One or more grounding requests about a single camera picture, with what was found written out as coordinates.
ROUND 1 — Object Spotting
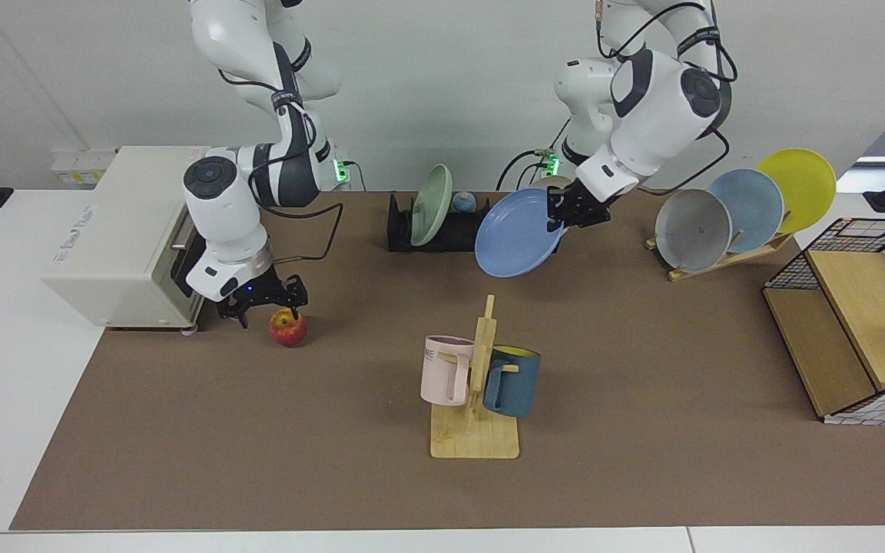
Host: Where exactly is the yellow plate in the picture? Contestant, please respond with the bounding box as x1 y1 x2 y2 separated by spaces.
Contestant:
756 148 837 234

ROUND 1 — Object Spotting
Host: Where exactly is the green plate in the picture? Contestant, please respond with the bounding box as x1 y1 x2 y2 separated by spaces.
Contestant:
410 164 453 247

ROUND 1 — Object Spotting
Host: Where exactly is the white wall power outlet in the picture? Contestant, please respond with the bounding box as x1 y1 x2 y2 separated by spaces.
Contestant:
51 148 118 185

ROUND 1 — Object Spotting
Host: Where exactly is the dark teal cup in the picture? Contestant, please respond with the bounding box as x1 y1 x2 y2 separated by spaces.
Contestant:
482 346 542 419

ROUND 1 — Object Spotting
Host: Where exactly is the grey plate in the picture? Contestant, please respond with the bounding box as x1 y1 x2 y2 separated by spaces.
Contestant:
655 189 733 273

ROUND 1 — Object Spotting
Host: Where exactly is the black dish rack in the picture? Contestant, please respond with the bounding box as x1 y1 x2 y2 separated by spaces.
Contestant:
387 192 489 253

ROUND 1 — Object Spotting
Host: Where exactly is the pink cup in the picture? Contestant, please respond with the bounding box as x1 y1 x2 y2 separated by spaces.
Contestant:
420 336 476 406

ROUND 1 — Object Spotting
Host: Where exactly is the brown table cloth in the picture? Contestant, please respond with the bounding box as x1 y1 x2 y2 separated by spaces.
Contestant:
10 190 885 531

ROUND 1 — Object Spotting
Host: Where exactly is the pale toaster oven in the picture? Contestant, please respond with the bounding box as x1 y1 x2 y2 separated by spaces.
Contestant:
41 146 209 333

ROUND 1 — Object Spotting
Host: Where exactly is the wooden plate rack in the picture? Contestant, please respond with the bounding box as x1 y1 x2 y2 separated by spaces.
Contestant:
645 233 793 283

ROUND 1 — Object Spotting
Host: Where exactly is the wooden cup stand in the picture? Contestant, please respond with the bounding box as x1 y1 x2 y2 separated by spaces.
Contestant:
430 295 521 460

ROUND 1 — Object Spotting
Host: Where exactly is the red yellow apple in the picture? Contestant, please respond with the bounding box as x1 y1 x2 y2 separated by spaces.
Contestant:
270 307 307 348

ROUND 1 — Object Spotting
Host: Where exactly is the light blue plate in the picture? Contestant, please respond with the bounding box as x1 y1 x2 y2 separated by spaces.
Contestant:
708 168 785 254

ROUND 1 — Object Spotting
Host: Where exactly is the black base cable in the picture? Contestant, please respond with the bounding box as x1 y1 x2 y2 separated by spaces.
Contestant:
495 119 566 193

